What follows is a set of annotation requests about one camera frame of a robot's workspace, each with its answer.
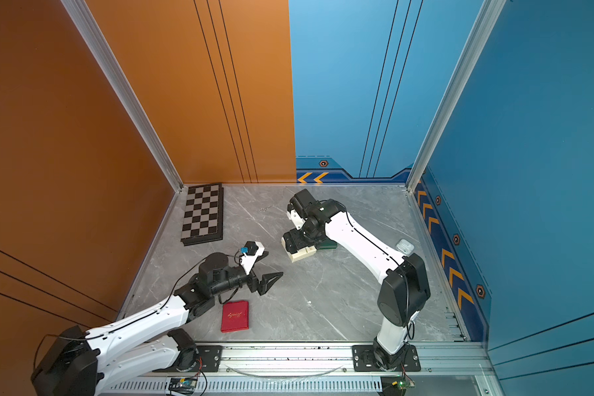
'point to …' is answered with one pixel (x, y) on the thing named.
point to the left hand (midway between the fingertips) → (275, 260)
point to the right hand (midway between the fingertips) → (299, 242)
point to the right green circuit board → (395, 385)
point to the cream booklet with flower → (300, 254)
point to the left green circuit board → (182, 385)
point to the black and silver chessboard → (203, 219)
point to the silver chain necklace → (263, 209)
